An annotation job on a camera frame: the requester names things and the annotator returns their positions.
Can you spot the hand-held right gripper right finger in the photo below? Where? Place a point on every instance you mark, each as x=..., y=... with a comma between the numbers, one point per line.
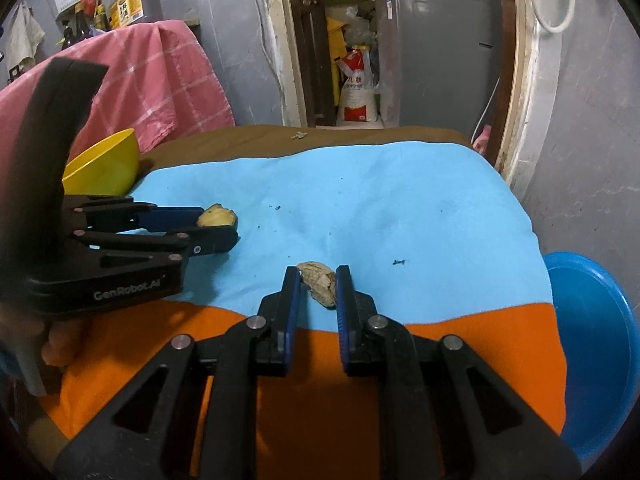
x=342, y=320

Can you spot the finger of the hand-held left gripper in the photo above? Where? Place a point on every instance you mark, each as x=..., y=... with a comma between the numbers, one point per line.
x=170, y=217
x=215, y=241

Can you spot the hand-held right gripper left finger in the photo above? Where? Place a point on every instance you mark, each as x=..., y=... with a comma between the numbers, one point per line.
x=291, y=320

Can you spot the yellow scrap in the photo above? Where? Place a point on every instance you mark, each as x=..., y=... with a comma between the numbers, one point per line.
x=217, y=216

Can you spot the brown walnut shell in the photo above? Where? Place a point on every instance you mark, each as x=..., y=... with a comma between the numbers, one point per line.
x=317, y=282

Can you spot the blue plastic bucket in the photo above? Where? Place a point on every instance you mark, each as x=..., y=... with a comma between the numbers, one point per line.
x=585, y=350

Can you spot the person's left hand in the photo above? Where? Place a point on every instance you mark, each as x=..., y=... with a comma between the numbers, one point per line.
x=62, y=342

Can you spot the yellow plastic bowl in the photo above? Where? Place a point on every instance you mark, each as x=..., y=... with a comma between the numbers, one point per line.
x=102, y=165

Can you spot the brown table cover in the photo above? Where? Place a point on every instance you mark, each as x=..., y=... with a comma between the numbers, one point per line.
x=250, y=142

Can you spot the blue and orange cloth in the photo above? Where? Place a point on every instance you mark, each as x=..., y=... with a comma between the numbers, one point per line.
x=400, y=210

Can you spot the white hanging towel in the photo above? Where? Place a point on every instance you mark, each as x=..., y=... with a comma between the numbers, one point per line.
x=22, y=35

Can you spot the pink checked cloth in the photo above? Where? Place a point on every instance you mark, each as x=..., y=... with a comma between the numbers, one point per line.
x=150, y=75

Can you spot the dark sauce bottle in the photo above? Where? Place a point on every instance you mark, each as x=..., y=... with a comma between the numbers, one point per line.
x=80, y=25

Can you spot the dark wooden door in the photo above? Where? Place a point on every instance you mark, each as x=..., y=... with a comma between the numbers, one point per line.
x=310, y=60

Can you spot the red and white sack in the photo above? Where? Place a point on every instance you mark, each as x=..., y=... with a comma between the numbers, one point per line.
x=357, y=90

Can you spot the small pink cloth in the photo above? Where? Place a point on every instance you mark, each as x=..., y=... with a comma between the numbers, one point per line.
x=482, y=141

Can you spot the yellow bag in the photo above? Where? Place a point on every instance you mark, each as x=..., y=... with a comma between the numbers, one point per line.
x=334, y=35

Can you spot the grey refrigerator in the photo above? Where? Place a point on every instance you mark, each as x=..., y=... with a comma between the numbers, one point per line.
x=435, y=50

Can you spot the wooden door frame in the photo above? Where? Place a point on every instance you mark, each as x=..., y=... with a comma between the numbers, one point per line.
x=520, y=85

